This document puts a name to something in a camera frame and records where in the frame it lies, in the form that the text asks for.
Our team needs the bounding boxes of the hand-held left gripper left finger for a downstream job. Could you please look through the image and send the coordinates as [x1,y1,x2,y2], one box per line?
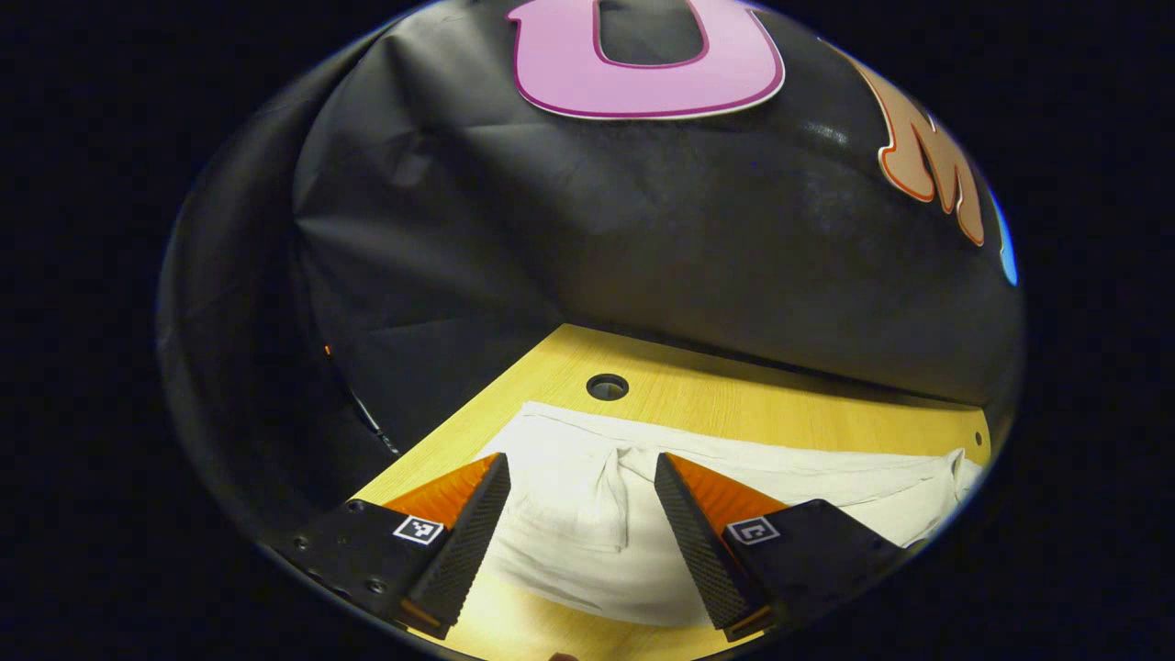
[292,452,512,641]

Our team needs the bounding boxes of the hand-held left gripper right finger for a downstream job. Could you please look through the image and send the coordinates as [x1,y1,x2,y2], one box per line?
[654,452,905,644]

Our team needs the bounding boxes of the white jeans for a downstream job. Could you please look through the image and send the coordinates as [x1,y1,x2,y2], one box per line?
[473,400,985,629]

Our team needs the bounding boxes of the black backdrop cloth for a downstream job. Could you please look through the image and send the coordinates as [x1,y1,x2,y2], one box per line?
[156,0,1024,515]

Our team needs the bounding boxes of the thin dark cable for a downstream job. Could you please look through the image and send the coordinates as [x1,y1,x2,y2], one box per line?
[326,344,400,455]

